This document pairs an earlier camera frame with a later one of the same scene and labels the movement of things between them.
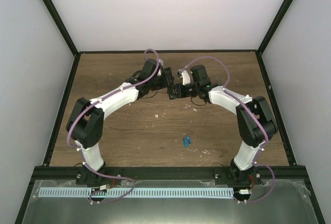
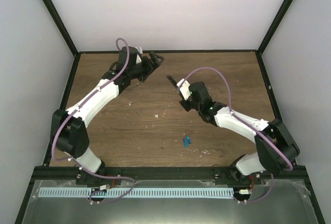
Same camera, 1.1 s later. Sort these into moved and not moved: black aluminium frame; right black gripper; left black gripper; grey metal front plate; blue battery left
Moved: left black gripper; right black gripper
Not moved: black aluminium frame; grey metal front plate; blue battery left
